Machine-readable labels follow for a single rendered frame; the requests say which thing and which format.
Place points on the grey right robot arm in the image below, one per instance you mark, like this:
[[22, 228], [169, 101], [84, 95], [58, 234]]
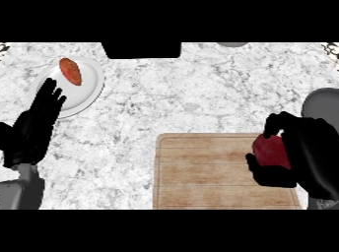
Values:
[[329, 203]]

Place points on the black appliance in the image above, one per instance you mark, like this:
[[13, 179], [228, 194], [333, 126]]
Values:
[[142, 50]]

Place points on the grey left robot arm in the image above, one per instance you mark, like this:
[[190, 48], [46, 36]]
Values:
[[15, 192]]

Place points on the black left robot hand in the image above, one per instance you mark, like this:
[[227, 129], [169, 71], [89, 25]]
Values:
[[33, 128]]

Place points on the white plate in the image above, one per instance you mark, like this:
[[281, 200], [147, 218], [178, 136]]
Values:
[[77, 86]]

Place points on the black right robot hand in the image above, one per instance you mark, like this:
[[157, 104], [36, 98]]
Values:
[[317, 157]]

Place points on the orange sweet potato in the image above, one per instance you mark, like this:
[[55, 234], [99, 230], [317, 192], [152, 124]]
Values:
[[70, 71]]

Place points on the wooden cutting board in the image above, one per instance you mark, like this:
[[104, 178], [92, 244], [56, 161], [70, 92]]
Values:
[[210, 170]]

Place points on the grey round object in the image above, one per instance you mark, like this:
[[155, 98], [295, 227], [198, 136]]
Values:
[[232, 44]]

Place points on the grey pan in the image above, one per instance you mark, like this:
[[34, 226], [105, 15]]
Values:
[[335, 111]]

